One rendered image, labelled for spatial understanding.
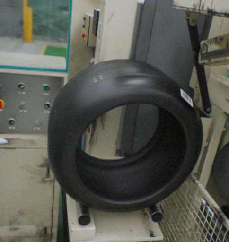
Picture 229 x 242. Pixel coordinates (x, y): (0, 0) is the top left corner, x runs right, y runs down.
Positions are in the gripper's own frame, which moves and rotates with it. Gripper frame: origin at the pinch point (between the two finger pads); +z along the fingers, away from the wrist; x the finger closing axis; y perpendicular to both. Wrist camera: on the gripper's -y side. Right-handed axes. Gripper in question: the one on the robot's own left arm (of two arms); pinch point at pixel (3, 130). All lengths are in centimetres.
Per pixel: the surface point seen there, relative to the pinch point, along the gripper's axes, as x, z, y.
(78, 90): 35, 13, -36
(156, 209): 58, 42, 6
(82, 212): 47, 15, 8
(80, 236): 50, 15, 17
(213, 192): 37, 121, 44
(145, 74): 44, 31, -44
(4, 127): -26.1, 7.2, 16.0
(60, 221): -28, 51, 111
